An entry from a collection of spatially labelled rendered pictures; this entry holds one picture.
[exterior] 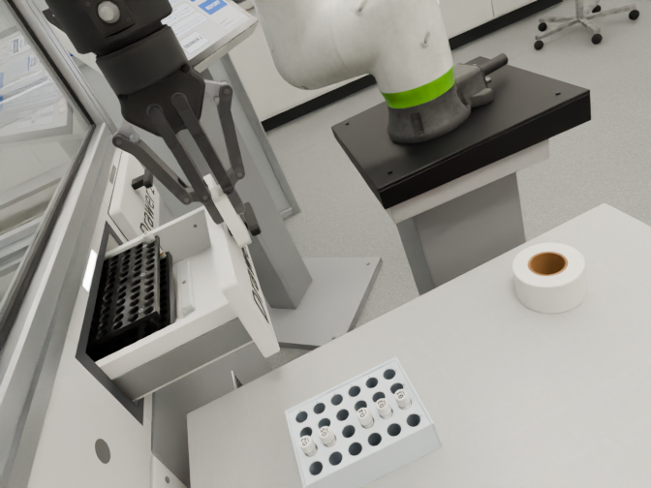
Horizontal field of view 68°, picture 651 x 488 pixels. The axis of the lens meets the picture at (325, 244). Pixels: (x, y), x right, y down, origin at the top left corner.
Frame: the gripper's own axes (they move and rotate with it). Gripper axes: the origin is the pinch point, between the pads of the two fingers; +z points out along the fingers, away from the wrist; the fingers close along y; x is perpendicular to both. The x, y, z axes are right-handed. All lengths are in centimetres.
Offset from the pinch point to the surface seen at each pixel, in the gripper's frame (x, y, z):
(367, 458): -25.5, 2.6, 13.8
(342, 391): -17.9, 2.9, 13.8
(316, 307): 87, 2, 90
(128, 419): -12.7, -17.5, 9.1
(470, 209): 17.2, 36.0, 27.6
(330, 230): 136, 23, 94
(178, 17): 98, 4, -13
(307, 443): -22.5, -1.7, 12.4
